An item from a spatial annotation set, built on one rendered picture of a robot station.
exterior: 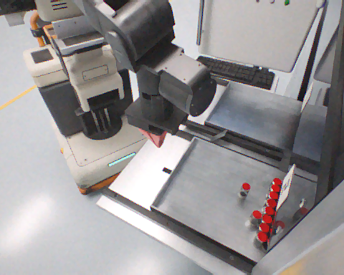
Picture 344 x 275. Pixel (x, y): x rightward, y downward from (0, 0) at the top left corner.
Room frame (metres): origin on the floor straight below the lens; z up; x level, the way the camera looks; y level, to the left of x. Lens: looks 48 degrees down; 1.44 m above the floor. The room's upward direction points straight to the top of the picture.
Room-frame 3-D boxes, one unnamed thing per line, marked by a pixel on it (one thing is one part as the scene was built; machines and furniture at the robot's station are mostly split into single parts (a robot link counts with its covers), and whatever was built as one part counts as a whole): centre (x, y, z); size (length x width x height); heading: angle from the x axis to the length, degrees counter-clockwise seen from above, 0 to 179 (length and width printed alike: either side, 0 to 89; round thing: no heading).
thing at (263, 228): (0.25, -0.23, 0.91); 0.18 x 0.02 x 0.05; 151
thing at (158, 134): (0.32, 0.04, 1.12); 0.07 x 0.07 x 0.09; 62
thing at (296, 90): (1.00, -0.65, 0.73); 1.98 x 0.01 x 0.25; 152
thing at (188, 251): (0.47, -0.18, 0.87); 0.70 x 0.48 x 0.02; 152
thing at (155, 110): (0.31, 0.03, 1.19); 0.10 x 0.07 x 0.07; 62
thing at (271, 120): (0.59, -0.32, 0.90); 0.34 x 0.26 x 0.04; 62
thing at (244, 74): (1.01, -0.30, 0.82); 0.40 x 0.14 x 0.02; 65
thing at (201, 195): (0.29, -0.16, 0.90); 0.34 x 0.26 x 0.04; 62
